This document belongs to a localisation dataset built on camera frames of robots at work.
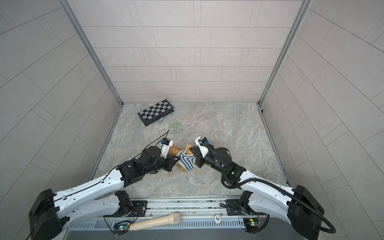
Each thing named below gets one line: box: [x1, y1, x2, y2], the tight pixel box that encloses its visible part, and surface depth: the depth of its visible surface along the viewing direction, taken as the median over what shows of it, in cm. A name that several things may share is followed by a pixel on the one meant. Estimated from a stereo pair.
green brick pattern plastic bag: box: [171, 122, 180, 135], surface depth 104 cm
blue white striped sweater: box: [176, 149, 196, 172], surface depth 74 cm
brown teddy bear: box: [168, 144, 197, 173], surface depth 72 cm
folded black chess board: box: [137, 99, 175, 127], surface depth 110 cm
